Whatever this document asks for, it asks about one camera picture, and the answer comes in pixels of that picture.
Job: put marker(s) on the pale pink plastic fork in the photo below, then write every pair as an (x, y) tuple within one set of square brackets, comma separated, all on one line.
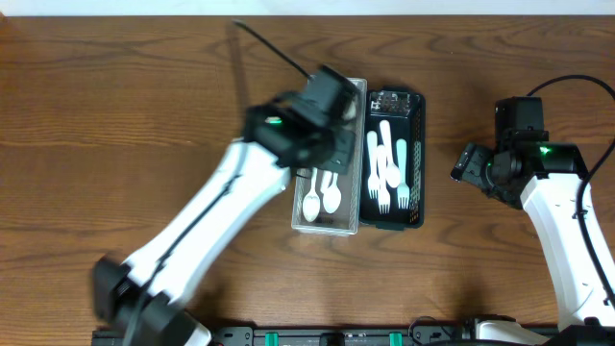
[(383, 194)]

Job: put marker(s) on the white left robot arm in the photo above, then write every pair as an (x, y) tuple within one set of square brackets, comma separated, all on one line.
[(144, 296)]

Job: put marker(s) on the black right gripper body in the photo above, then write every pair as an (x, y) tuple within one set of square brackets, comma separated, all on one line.
[(467, 163)]

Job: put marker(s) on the white plastic fork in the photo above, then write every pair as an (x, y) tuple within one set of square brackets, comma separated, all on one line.
[(373, 181)]

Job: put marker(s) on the white plastic spoon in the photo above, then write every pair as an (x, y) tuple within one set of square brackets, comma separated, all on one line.
[(330, 191), (351, 112), (311, 201)]

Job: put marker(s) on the clear plastic basket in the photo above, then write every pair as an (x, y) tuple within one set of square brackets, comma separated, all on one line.
[(344, 220)]

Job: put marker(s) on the mint green plastic fork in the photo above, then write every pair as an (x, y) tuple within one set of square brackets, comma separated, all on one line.
[(402, 189)]

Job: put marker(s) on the black plastic basket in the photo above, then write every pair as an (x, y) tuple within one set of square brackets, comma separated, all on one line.
[(405, 111)]

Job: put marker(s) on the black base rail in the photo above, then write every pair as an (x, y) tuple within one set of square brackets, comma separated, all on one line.
[(336, 335)]

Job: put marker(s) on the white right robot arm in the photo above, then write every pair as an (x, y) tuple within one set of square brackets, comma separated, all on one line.
[(550, 183)]

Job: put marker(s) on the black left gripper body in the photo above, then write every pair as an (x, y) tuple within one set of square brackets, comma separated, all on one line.
[(344, 145)]

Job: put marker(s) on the pink plastic spoon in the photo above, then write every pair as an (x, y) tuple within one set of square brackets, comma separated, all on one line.
[(392, 170)]

